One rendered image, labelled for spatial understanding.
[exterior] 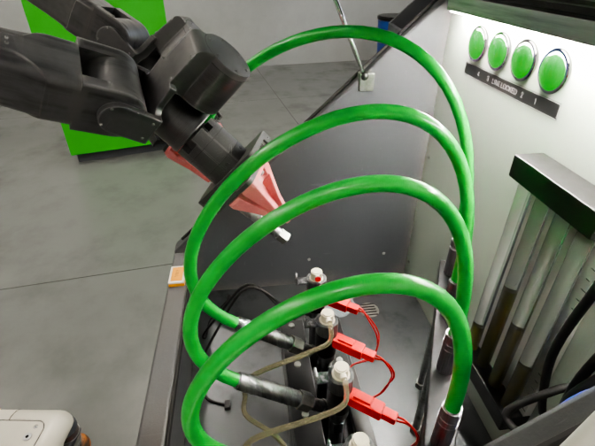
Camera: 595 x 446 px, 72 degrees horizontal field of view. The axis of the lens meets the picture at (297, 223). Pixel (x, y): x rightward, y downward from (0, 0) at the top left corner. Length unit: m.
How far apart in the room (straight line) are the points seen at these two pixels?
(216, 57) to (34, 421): 1.39
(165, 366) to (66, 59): 0.47
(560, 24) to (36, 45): 0.51
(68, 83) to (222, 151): 0.16
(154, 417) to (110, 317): 1.63
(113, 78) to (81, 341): 1.85
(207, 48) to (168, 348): 0.49
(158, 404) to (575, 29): 0.69
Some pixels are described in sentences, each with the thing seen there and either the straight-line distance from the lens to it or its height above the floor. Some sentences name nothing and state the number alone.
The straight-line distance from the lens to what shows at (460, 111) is 0.53.
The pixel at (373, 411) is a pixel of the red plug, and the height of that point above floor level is 1.09.
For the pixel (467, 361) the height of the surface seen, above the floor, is 1.23.
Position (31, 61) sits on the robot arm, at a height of 1.42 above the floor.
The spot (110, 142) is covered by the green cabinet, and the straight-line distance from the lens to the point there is 3.93.
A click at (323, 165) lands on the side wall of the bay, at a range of 0.84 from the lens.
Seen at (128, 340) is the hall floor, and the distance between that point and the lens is 2.13.
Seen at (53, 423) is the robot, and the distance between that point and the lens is 1.61.
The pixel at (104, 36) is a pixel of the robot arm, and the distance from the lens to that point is 0.68.
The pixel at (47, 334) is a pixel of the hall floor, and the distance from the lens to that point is 2.32.
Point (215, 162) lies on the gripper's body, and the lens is 0.47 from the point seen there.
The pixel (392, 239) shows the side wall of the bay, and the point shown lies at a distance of 0.98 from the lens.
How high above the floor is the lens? 1.49
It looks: 33 degrees down
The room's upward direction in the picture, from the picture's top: straight up
